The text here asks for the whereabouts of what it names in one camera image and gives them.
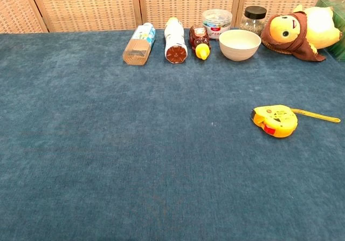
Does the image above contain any yellow tape measure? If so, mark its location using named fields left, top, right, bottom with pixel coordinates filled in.
left=250, top=104, right=341, bottom=139

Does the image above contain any blue table cloth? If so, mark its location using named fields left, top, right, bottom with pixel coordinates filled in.
left=0, top=28, right=345, bottom=241

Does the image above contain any clear bottle with blue label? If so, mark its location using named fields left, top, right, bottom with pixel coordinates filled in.
left=122, top=22, right=157, bottom=66

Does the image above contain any white brown-capped bottle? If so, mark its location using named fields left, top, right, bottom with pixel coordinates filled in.
left=164, top=17, right=188, bottom=64

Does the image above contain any syrup bottle with yellow cap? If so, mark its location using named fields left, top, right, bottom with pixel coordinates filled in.
left=188, top=26, right=211, bottom=60

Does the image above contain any white bowl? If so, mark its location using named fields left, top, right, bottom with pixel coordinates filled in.
left=218, top=29, right=262, bottom=62

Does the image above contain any clear plastic tub of clips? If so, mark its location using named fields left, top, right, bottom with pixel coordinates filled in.
left=202, top=9, right=233, bottom=40

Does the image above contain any glass jar with black lid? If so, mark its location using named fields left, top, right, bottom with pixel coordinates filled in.
left=239, top=5, right=267, bottom=37

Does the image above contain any yellow plush toy brown hood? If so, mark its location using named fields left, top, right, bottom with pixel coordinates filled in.
left=260, top=4, right=341, bottom=63

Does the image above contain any green tissue pack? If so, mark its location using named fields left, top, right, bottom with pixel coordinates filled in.
left=314, top=0, right=345, bottom=63

